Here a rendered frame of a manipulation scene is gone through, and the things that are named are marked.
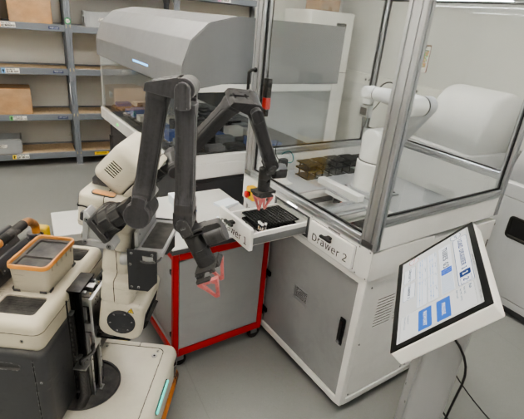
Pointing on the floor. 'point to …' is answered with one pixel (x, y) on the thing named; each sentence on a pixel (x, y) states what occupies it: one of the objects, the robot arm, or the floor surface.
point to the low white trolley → (244, 274)
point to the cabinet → (329, 318)
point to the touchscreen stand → (431, 382)
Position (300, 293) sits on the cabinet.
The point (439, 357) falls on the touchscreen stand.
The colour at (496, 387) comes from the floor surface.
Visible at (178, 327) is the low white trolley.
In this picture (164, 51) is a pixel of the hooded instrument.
